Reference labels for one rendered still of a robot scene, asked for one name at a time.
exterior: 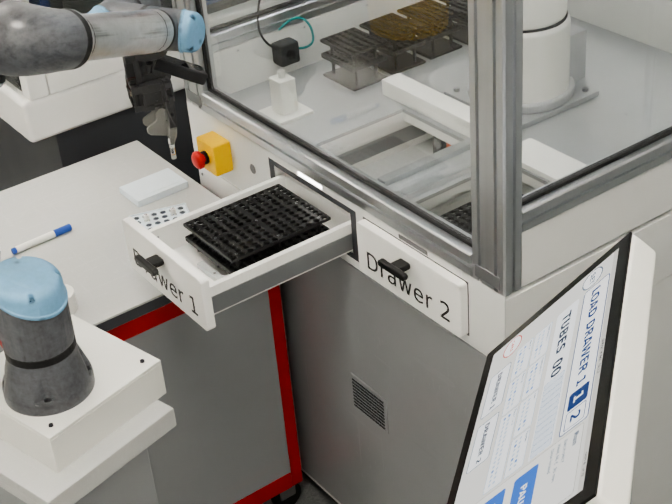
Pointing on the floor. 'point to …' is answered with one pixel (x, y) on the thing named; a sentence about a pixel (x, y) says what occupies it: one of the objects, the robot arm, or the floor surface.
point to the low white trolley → (170, 334)
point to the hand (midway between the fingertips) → (173, 136)
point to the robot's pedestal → (91, 468)
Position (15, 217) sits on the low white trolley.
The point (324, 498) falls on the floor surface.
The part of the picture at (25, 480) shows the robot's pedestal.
